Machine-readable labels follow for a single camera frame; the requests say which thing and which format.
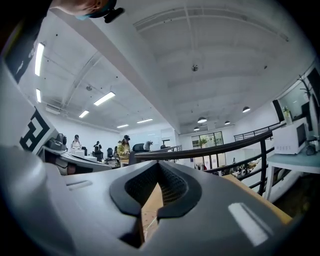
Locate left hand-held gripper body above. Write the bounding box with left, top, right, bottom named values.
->
left=19, top=106, right=69, bottom=164

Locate small potted plant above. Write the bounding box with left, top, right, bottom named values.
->
left=282, top=105, right=294, bottom=126

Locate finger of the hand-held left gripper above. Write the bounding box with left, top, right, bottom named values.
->
left=55, top=151, right=113, bottom=176

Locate black mesh office chair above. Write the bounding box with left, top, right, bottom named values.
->
left=128, top=143, right=151, bottom=166

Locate white table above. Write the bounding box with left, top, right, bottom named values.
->
left=263, top=149, right=320, bottom=203

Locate black head-worn camera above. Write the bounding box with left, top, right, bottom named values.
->
left=103, top=6, right=126, bottom=25

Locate white box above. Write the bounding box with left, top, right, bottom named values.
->
left=71, top=148, right=88, bottom=159

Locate glass door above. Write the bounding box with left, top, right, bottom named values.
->
left=190, top=130, right=225, bottom=151

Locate black speaker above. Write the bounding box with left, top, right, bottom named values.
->
left=271, top=98, right=285, bottom=123

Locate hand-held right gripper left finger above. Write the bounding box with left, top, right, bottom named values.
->
left=61, top=161, right=159, bottom=251

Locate white microwave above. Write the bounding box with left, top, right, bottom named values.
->
left=273, top=121, right=309, bottom=156

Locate gripper-mounted fisheye camera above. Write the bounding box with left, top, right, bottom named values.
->
left=46, top=132, right=68, bottom=152

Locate black coat rack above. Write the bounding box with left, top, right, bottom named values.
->
left=296, top=74, right=313, bottom=101

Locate thin black railing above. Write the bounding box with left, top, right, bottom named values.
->
left=233, top=121, right=288, bottom=143

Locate black metal railing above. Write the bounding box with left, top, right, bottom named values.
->
left=134, top=129, right=275, bottom=198

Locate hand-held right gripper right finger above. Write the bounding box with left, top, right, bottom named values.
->
left=144, top=161, right=289, bottom=256

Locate ceiling air conditioner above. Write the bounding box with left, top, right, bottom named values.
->
left=44, top=105, right=61, bottom=116

